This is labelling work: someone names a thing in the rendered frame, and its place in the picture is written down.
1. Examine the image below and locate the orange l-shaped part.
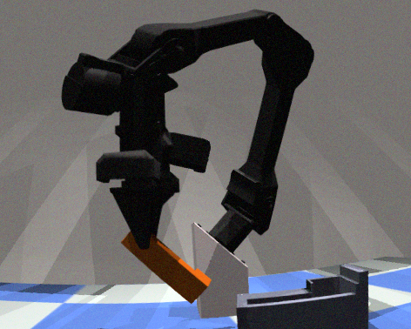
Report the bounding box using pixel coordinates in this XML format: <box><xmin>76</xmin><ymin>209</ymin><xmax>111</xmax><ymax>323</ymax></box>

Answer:
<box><xmin>121</xmin><ymin>231</ymin><xmax>212</xmax><ymax>304</ymax></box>

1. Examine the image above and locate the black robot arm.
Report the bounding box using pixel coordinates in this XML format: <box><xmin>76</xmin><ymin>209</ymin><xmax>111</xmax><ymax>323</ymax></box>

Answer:
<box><xmin>61</xmin><ymin>9</ymin><xmax>314</xmax><ymax>256</ymax></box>

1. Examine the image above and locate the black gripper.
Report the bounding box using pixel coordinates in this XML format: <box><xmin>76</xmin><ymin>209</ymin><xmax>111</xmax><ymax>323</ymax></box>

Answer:
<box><xmin>97</xmin><ymin>113</ymin><xmax>179</xmax><ymax>249</ymax></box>

